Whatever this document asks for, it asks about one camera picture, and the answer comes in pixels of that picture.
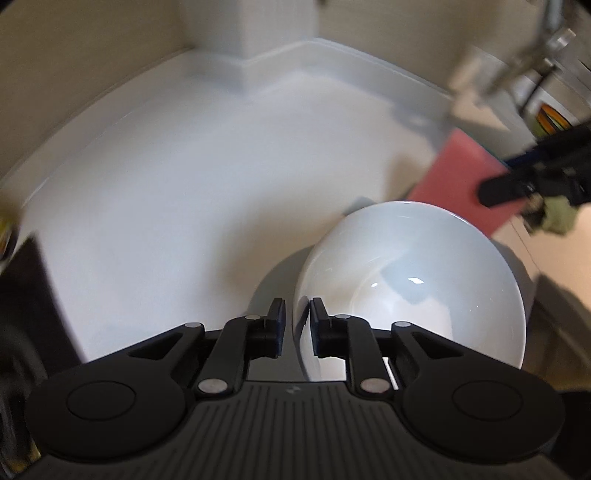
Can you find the pink and green sponge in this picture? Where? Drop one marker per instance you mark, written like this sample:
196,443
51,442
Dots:
452,184

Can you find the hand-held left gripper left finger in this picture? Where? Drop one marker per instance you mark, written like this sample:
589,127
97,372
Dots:
278,328

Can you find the colourful striped object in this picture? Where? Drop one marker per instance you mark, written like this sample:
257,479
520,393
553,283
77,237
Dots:
551,117

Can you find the white ceramic bowl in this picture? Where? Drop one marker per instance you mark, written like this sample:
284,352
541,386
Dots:
415,258

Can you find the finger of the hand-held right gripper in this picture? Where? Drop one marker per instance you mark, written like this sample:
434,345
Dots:
517,184
563,143

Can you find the light green cloth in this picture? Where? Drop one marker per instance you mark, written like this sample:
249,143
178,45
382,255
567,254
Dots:
561,217

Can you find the chrome faucet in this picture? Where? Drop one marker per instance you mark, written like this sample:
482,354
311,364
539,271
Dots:
531,50

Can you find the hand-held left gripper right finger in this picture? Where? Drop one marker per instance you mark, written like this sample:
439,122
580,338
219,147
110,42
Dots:
316,330

